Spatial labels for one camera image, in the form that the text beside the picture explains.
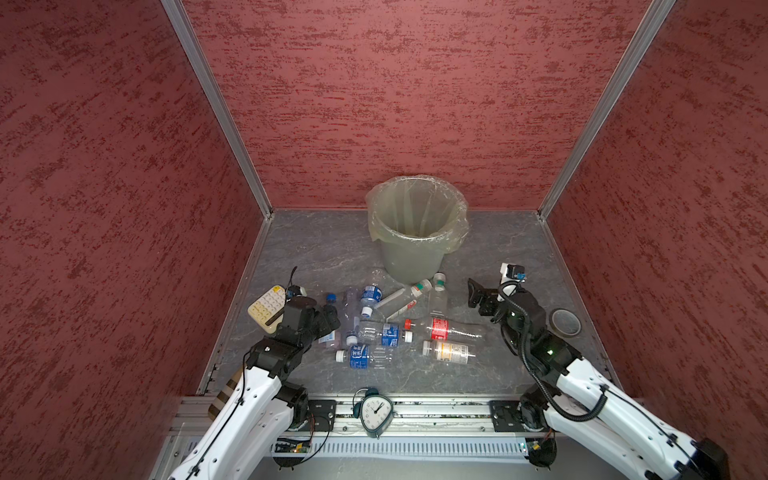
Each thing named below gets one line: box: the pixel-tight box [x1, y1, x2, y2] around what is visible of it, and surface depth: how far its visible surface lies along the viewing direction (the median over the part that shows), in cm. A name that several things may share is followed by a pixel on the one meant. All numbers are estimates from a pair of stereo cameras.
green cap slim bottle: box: [385, 279, 433, 323], surface depth 96 cm
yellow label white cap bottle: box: [422, 340, 476, 365], surface depth 82 cm
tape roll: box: [549, 308, 583, 337], surface depth 94 cm
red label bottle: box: [404, 317, 484, 342], surface depth 86 cm
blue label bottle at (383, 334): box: [346, 322, 415, 348], surface depth 85 cm
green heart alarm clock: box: [353, 387, 397, 439], surface depth 73 cm
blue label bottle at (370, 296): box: [360, 285, 383, 319], surface depth 92 cm
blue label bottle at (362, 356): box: [335, 344, 394, 370], surface depth 81 cm
